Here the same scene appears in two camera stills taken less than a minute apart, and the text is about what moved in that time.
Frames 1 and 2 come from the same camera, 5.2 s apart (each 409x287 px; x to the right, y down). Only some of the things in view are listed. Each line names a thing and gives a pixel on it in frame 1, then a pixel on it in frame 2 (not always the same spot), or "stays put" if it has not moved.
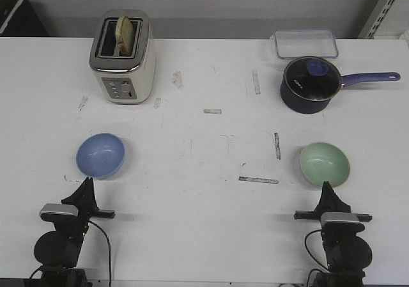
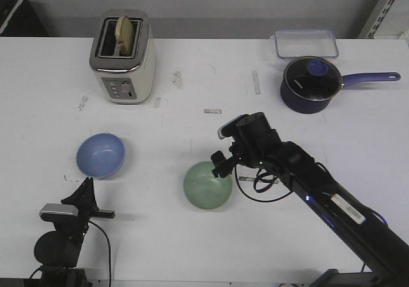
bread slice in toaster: [124, 35] stays put
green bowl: [321, 162] -> [205, 190]
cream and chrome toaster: [123, 54] stays put
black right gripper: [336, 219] -> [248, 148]
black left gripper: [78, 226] stays put
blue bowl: [100, 155] stays put
